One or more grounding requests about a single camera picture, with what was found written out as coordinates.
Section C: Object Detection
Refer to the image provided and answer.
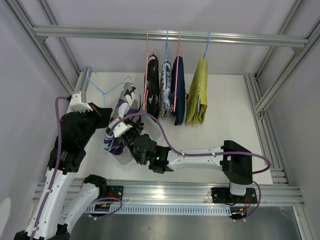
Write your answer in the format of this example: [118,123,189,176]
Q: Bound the white plastic basket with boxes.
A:
[113,116,162,165]

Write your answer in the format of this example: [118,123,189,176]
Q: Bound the grey slotted cable duct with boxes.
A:
[84,203,232,217]

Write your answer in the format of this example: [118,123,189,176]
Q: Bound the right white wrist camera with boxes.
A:
[107,118,132,138]

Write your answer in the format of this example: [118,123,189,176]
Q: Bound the aluminium frame posts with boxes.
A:
[0,0,320,186]

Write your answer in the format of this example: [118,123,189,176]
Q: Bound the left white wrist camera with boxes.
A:
[67,91,93,113]

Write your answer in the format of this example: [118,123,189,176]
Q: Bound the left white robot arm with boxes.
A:
[14,102,113,240]

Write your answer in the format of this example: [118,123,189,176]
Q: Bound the pink hanger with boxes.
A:
[173,29,181,113]
[142,28,151,111]

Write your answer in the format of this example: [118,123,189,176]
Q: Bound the white black lettered trousers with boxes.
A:
[159,59,173,119]

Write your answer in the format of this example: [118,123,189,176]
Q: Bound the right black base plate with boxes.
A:
[211,187,258,206]

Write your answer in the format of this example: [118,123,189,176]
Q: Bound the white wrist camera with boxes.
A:
[107,118,132,138]
[67,91,93,113]

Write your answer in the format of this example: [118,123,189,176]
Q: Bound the navy blue trousers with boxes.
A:
[169,56,186,126]

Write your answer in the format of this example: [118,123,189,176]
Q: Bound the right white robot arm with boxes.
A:
[113,121,253,202]

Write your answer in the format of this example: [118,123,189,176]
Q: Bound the black white patterned trousers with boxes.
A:
[146,54,160,119]

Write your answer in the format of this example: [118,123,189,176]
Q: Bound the aluminium front rail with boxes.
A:
[107,179,305,207]

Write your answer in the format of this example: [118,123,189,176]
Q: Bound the purple camouflage trousers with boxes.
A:
[103,82,141,156]

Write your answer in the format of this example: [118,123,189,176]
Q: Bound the aluminium hanging rail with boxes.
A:
[32,25,309,48]

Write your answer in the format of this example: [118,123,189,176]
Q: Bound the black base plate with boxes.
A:
[99,185,124,200]
[211,187,258,206]

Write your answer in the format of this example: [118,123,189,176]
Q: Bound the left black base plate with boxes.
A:
[99,185,124,200]

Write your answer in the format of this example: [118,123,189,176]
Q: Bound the yellow green trousers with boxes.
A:
[185,57,208,125]

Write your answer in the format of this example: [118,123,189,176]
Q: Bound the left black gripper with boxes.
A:
[78,101,113,147]

